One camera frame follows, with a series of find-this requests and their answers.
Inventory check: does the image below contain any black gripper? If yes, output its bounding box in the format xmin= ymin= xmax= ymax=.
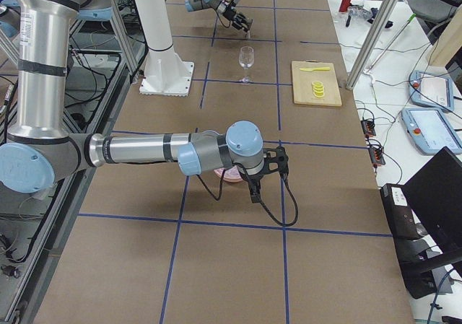
xmin=261 ymin=146 xmax=289 ymax=185
xmin=222 ymin=0 xmax=253 ymax=32

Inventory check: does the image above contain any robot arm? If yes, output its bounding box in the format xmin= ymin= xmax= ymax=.
xmin=1 ymin=0 xmax=289 ymax=198
xmin=185 ymin=0 xmax=253 ymax=34

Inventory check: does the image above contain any clear wine glass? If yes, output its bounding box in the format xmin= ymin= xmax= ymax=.
xmin=238 ymin=45 xmax=255 ymax=84

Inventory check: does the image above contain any pink bowl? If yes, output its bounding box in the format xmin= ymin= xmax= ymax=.
xmin=214 ymin=167 xmax=243 ymax=183

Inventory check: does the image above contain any bamboo cutting board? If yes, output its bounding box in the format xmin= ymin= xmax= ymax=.
xmin=291 ymin=61 xmax=342 ymax=107

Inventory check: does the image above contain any yellow plastic knife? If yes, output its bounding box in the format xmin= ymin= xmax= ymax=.
xmin=299 ymin=66 xmax=331 ymax=72

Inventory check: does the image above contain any black mini computer box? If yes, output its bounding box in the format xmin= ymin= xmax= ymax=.
xmin=380 ymin=183 xmax=420 ymax=240

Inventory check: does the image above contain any blue teach pendant near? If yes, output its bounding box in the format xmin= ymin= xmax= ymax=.
xmin=401 ymin=108 xmax=461 ymax=155

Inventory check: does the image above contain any blue teach pendant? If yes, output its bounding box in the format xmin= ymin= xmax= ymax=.
xmin=401 ymin=108 xmax=461 ymax=155
xmin=409 ymin=70 xmax=454 ymax=112

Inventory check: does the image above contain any black computer monitor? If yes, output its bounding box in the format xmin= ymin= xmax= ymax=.
xmin=402 ymin=146 xmax=461 ymax=253

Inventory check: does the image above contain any blue teach pendant far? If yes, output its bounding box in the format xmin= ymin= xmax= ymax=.
xmin=409 ymin=70 xmax=454 ymax=112

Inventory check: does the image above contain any grey office chair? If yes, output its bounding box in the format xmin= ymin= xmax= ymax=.
xmin=407 ymin=0 xmax=461 ymax=35

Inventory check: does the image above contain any cardboard board upright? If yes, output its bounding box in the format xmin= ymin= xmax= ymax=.
xmin=427 ymin=6 xmax=462 ymax=67

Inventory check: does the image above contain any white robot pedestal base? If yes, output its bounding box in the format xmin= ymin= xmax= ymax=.
xmin=135 ymin=0 xmax=194 ymax=97

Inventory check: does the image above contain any green handled grabber stick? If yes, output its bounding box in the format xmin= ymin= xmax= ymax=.
xmin=363 ymin=13 xmax=416 ymax=75

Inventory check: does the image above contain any aluminium frame post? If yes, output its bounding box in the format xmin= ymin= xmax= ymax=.
xmin=346 ymin=0 xmax=398 ymax=91

